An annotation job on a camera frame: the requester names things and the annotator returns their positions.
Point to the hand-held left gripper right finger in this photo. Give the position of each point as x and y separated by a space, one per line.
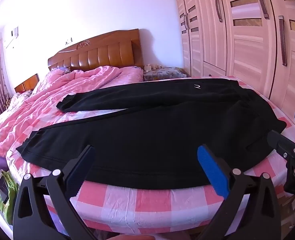
212 170

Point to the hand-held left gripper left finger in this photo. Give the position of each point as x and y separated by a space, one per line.
79 170

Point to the black pants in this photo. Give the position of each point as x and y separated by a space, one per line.
162 135

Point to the person's left hand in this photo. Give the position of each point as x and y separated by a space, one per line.
137 237

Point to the pink checkered plastic tablecloth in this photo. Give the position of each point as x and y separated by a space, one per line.
142 205

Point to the green shopping bag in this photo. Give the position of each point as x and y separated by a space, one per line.
7 200

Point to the pink quilt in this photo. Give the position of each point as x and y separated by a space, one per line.
62 90

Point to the leopard print cloth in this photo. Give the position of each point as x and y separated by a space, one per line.
10 102

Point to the light wooden wardrobe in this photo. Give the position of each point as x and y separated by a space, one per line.
250 35

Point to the nightstand with floral cover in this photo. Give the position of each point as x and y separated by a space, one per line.
166 73

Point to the small bedside trinkets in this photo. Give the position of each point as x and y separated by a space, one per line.
152 66

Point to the wooden bed headboard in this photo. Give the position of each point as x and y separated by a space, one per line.
102 52

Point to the white air conditioner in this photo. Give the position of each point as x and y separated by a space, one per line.
12 38

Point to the white wall socket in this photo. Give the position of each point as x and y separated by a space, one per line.
68 40

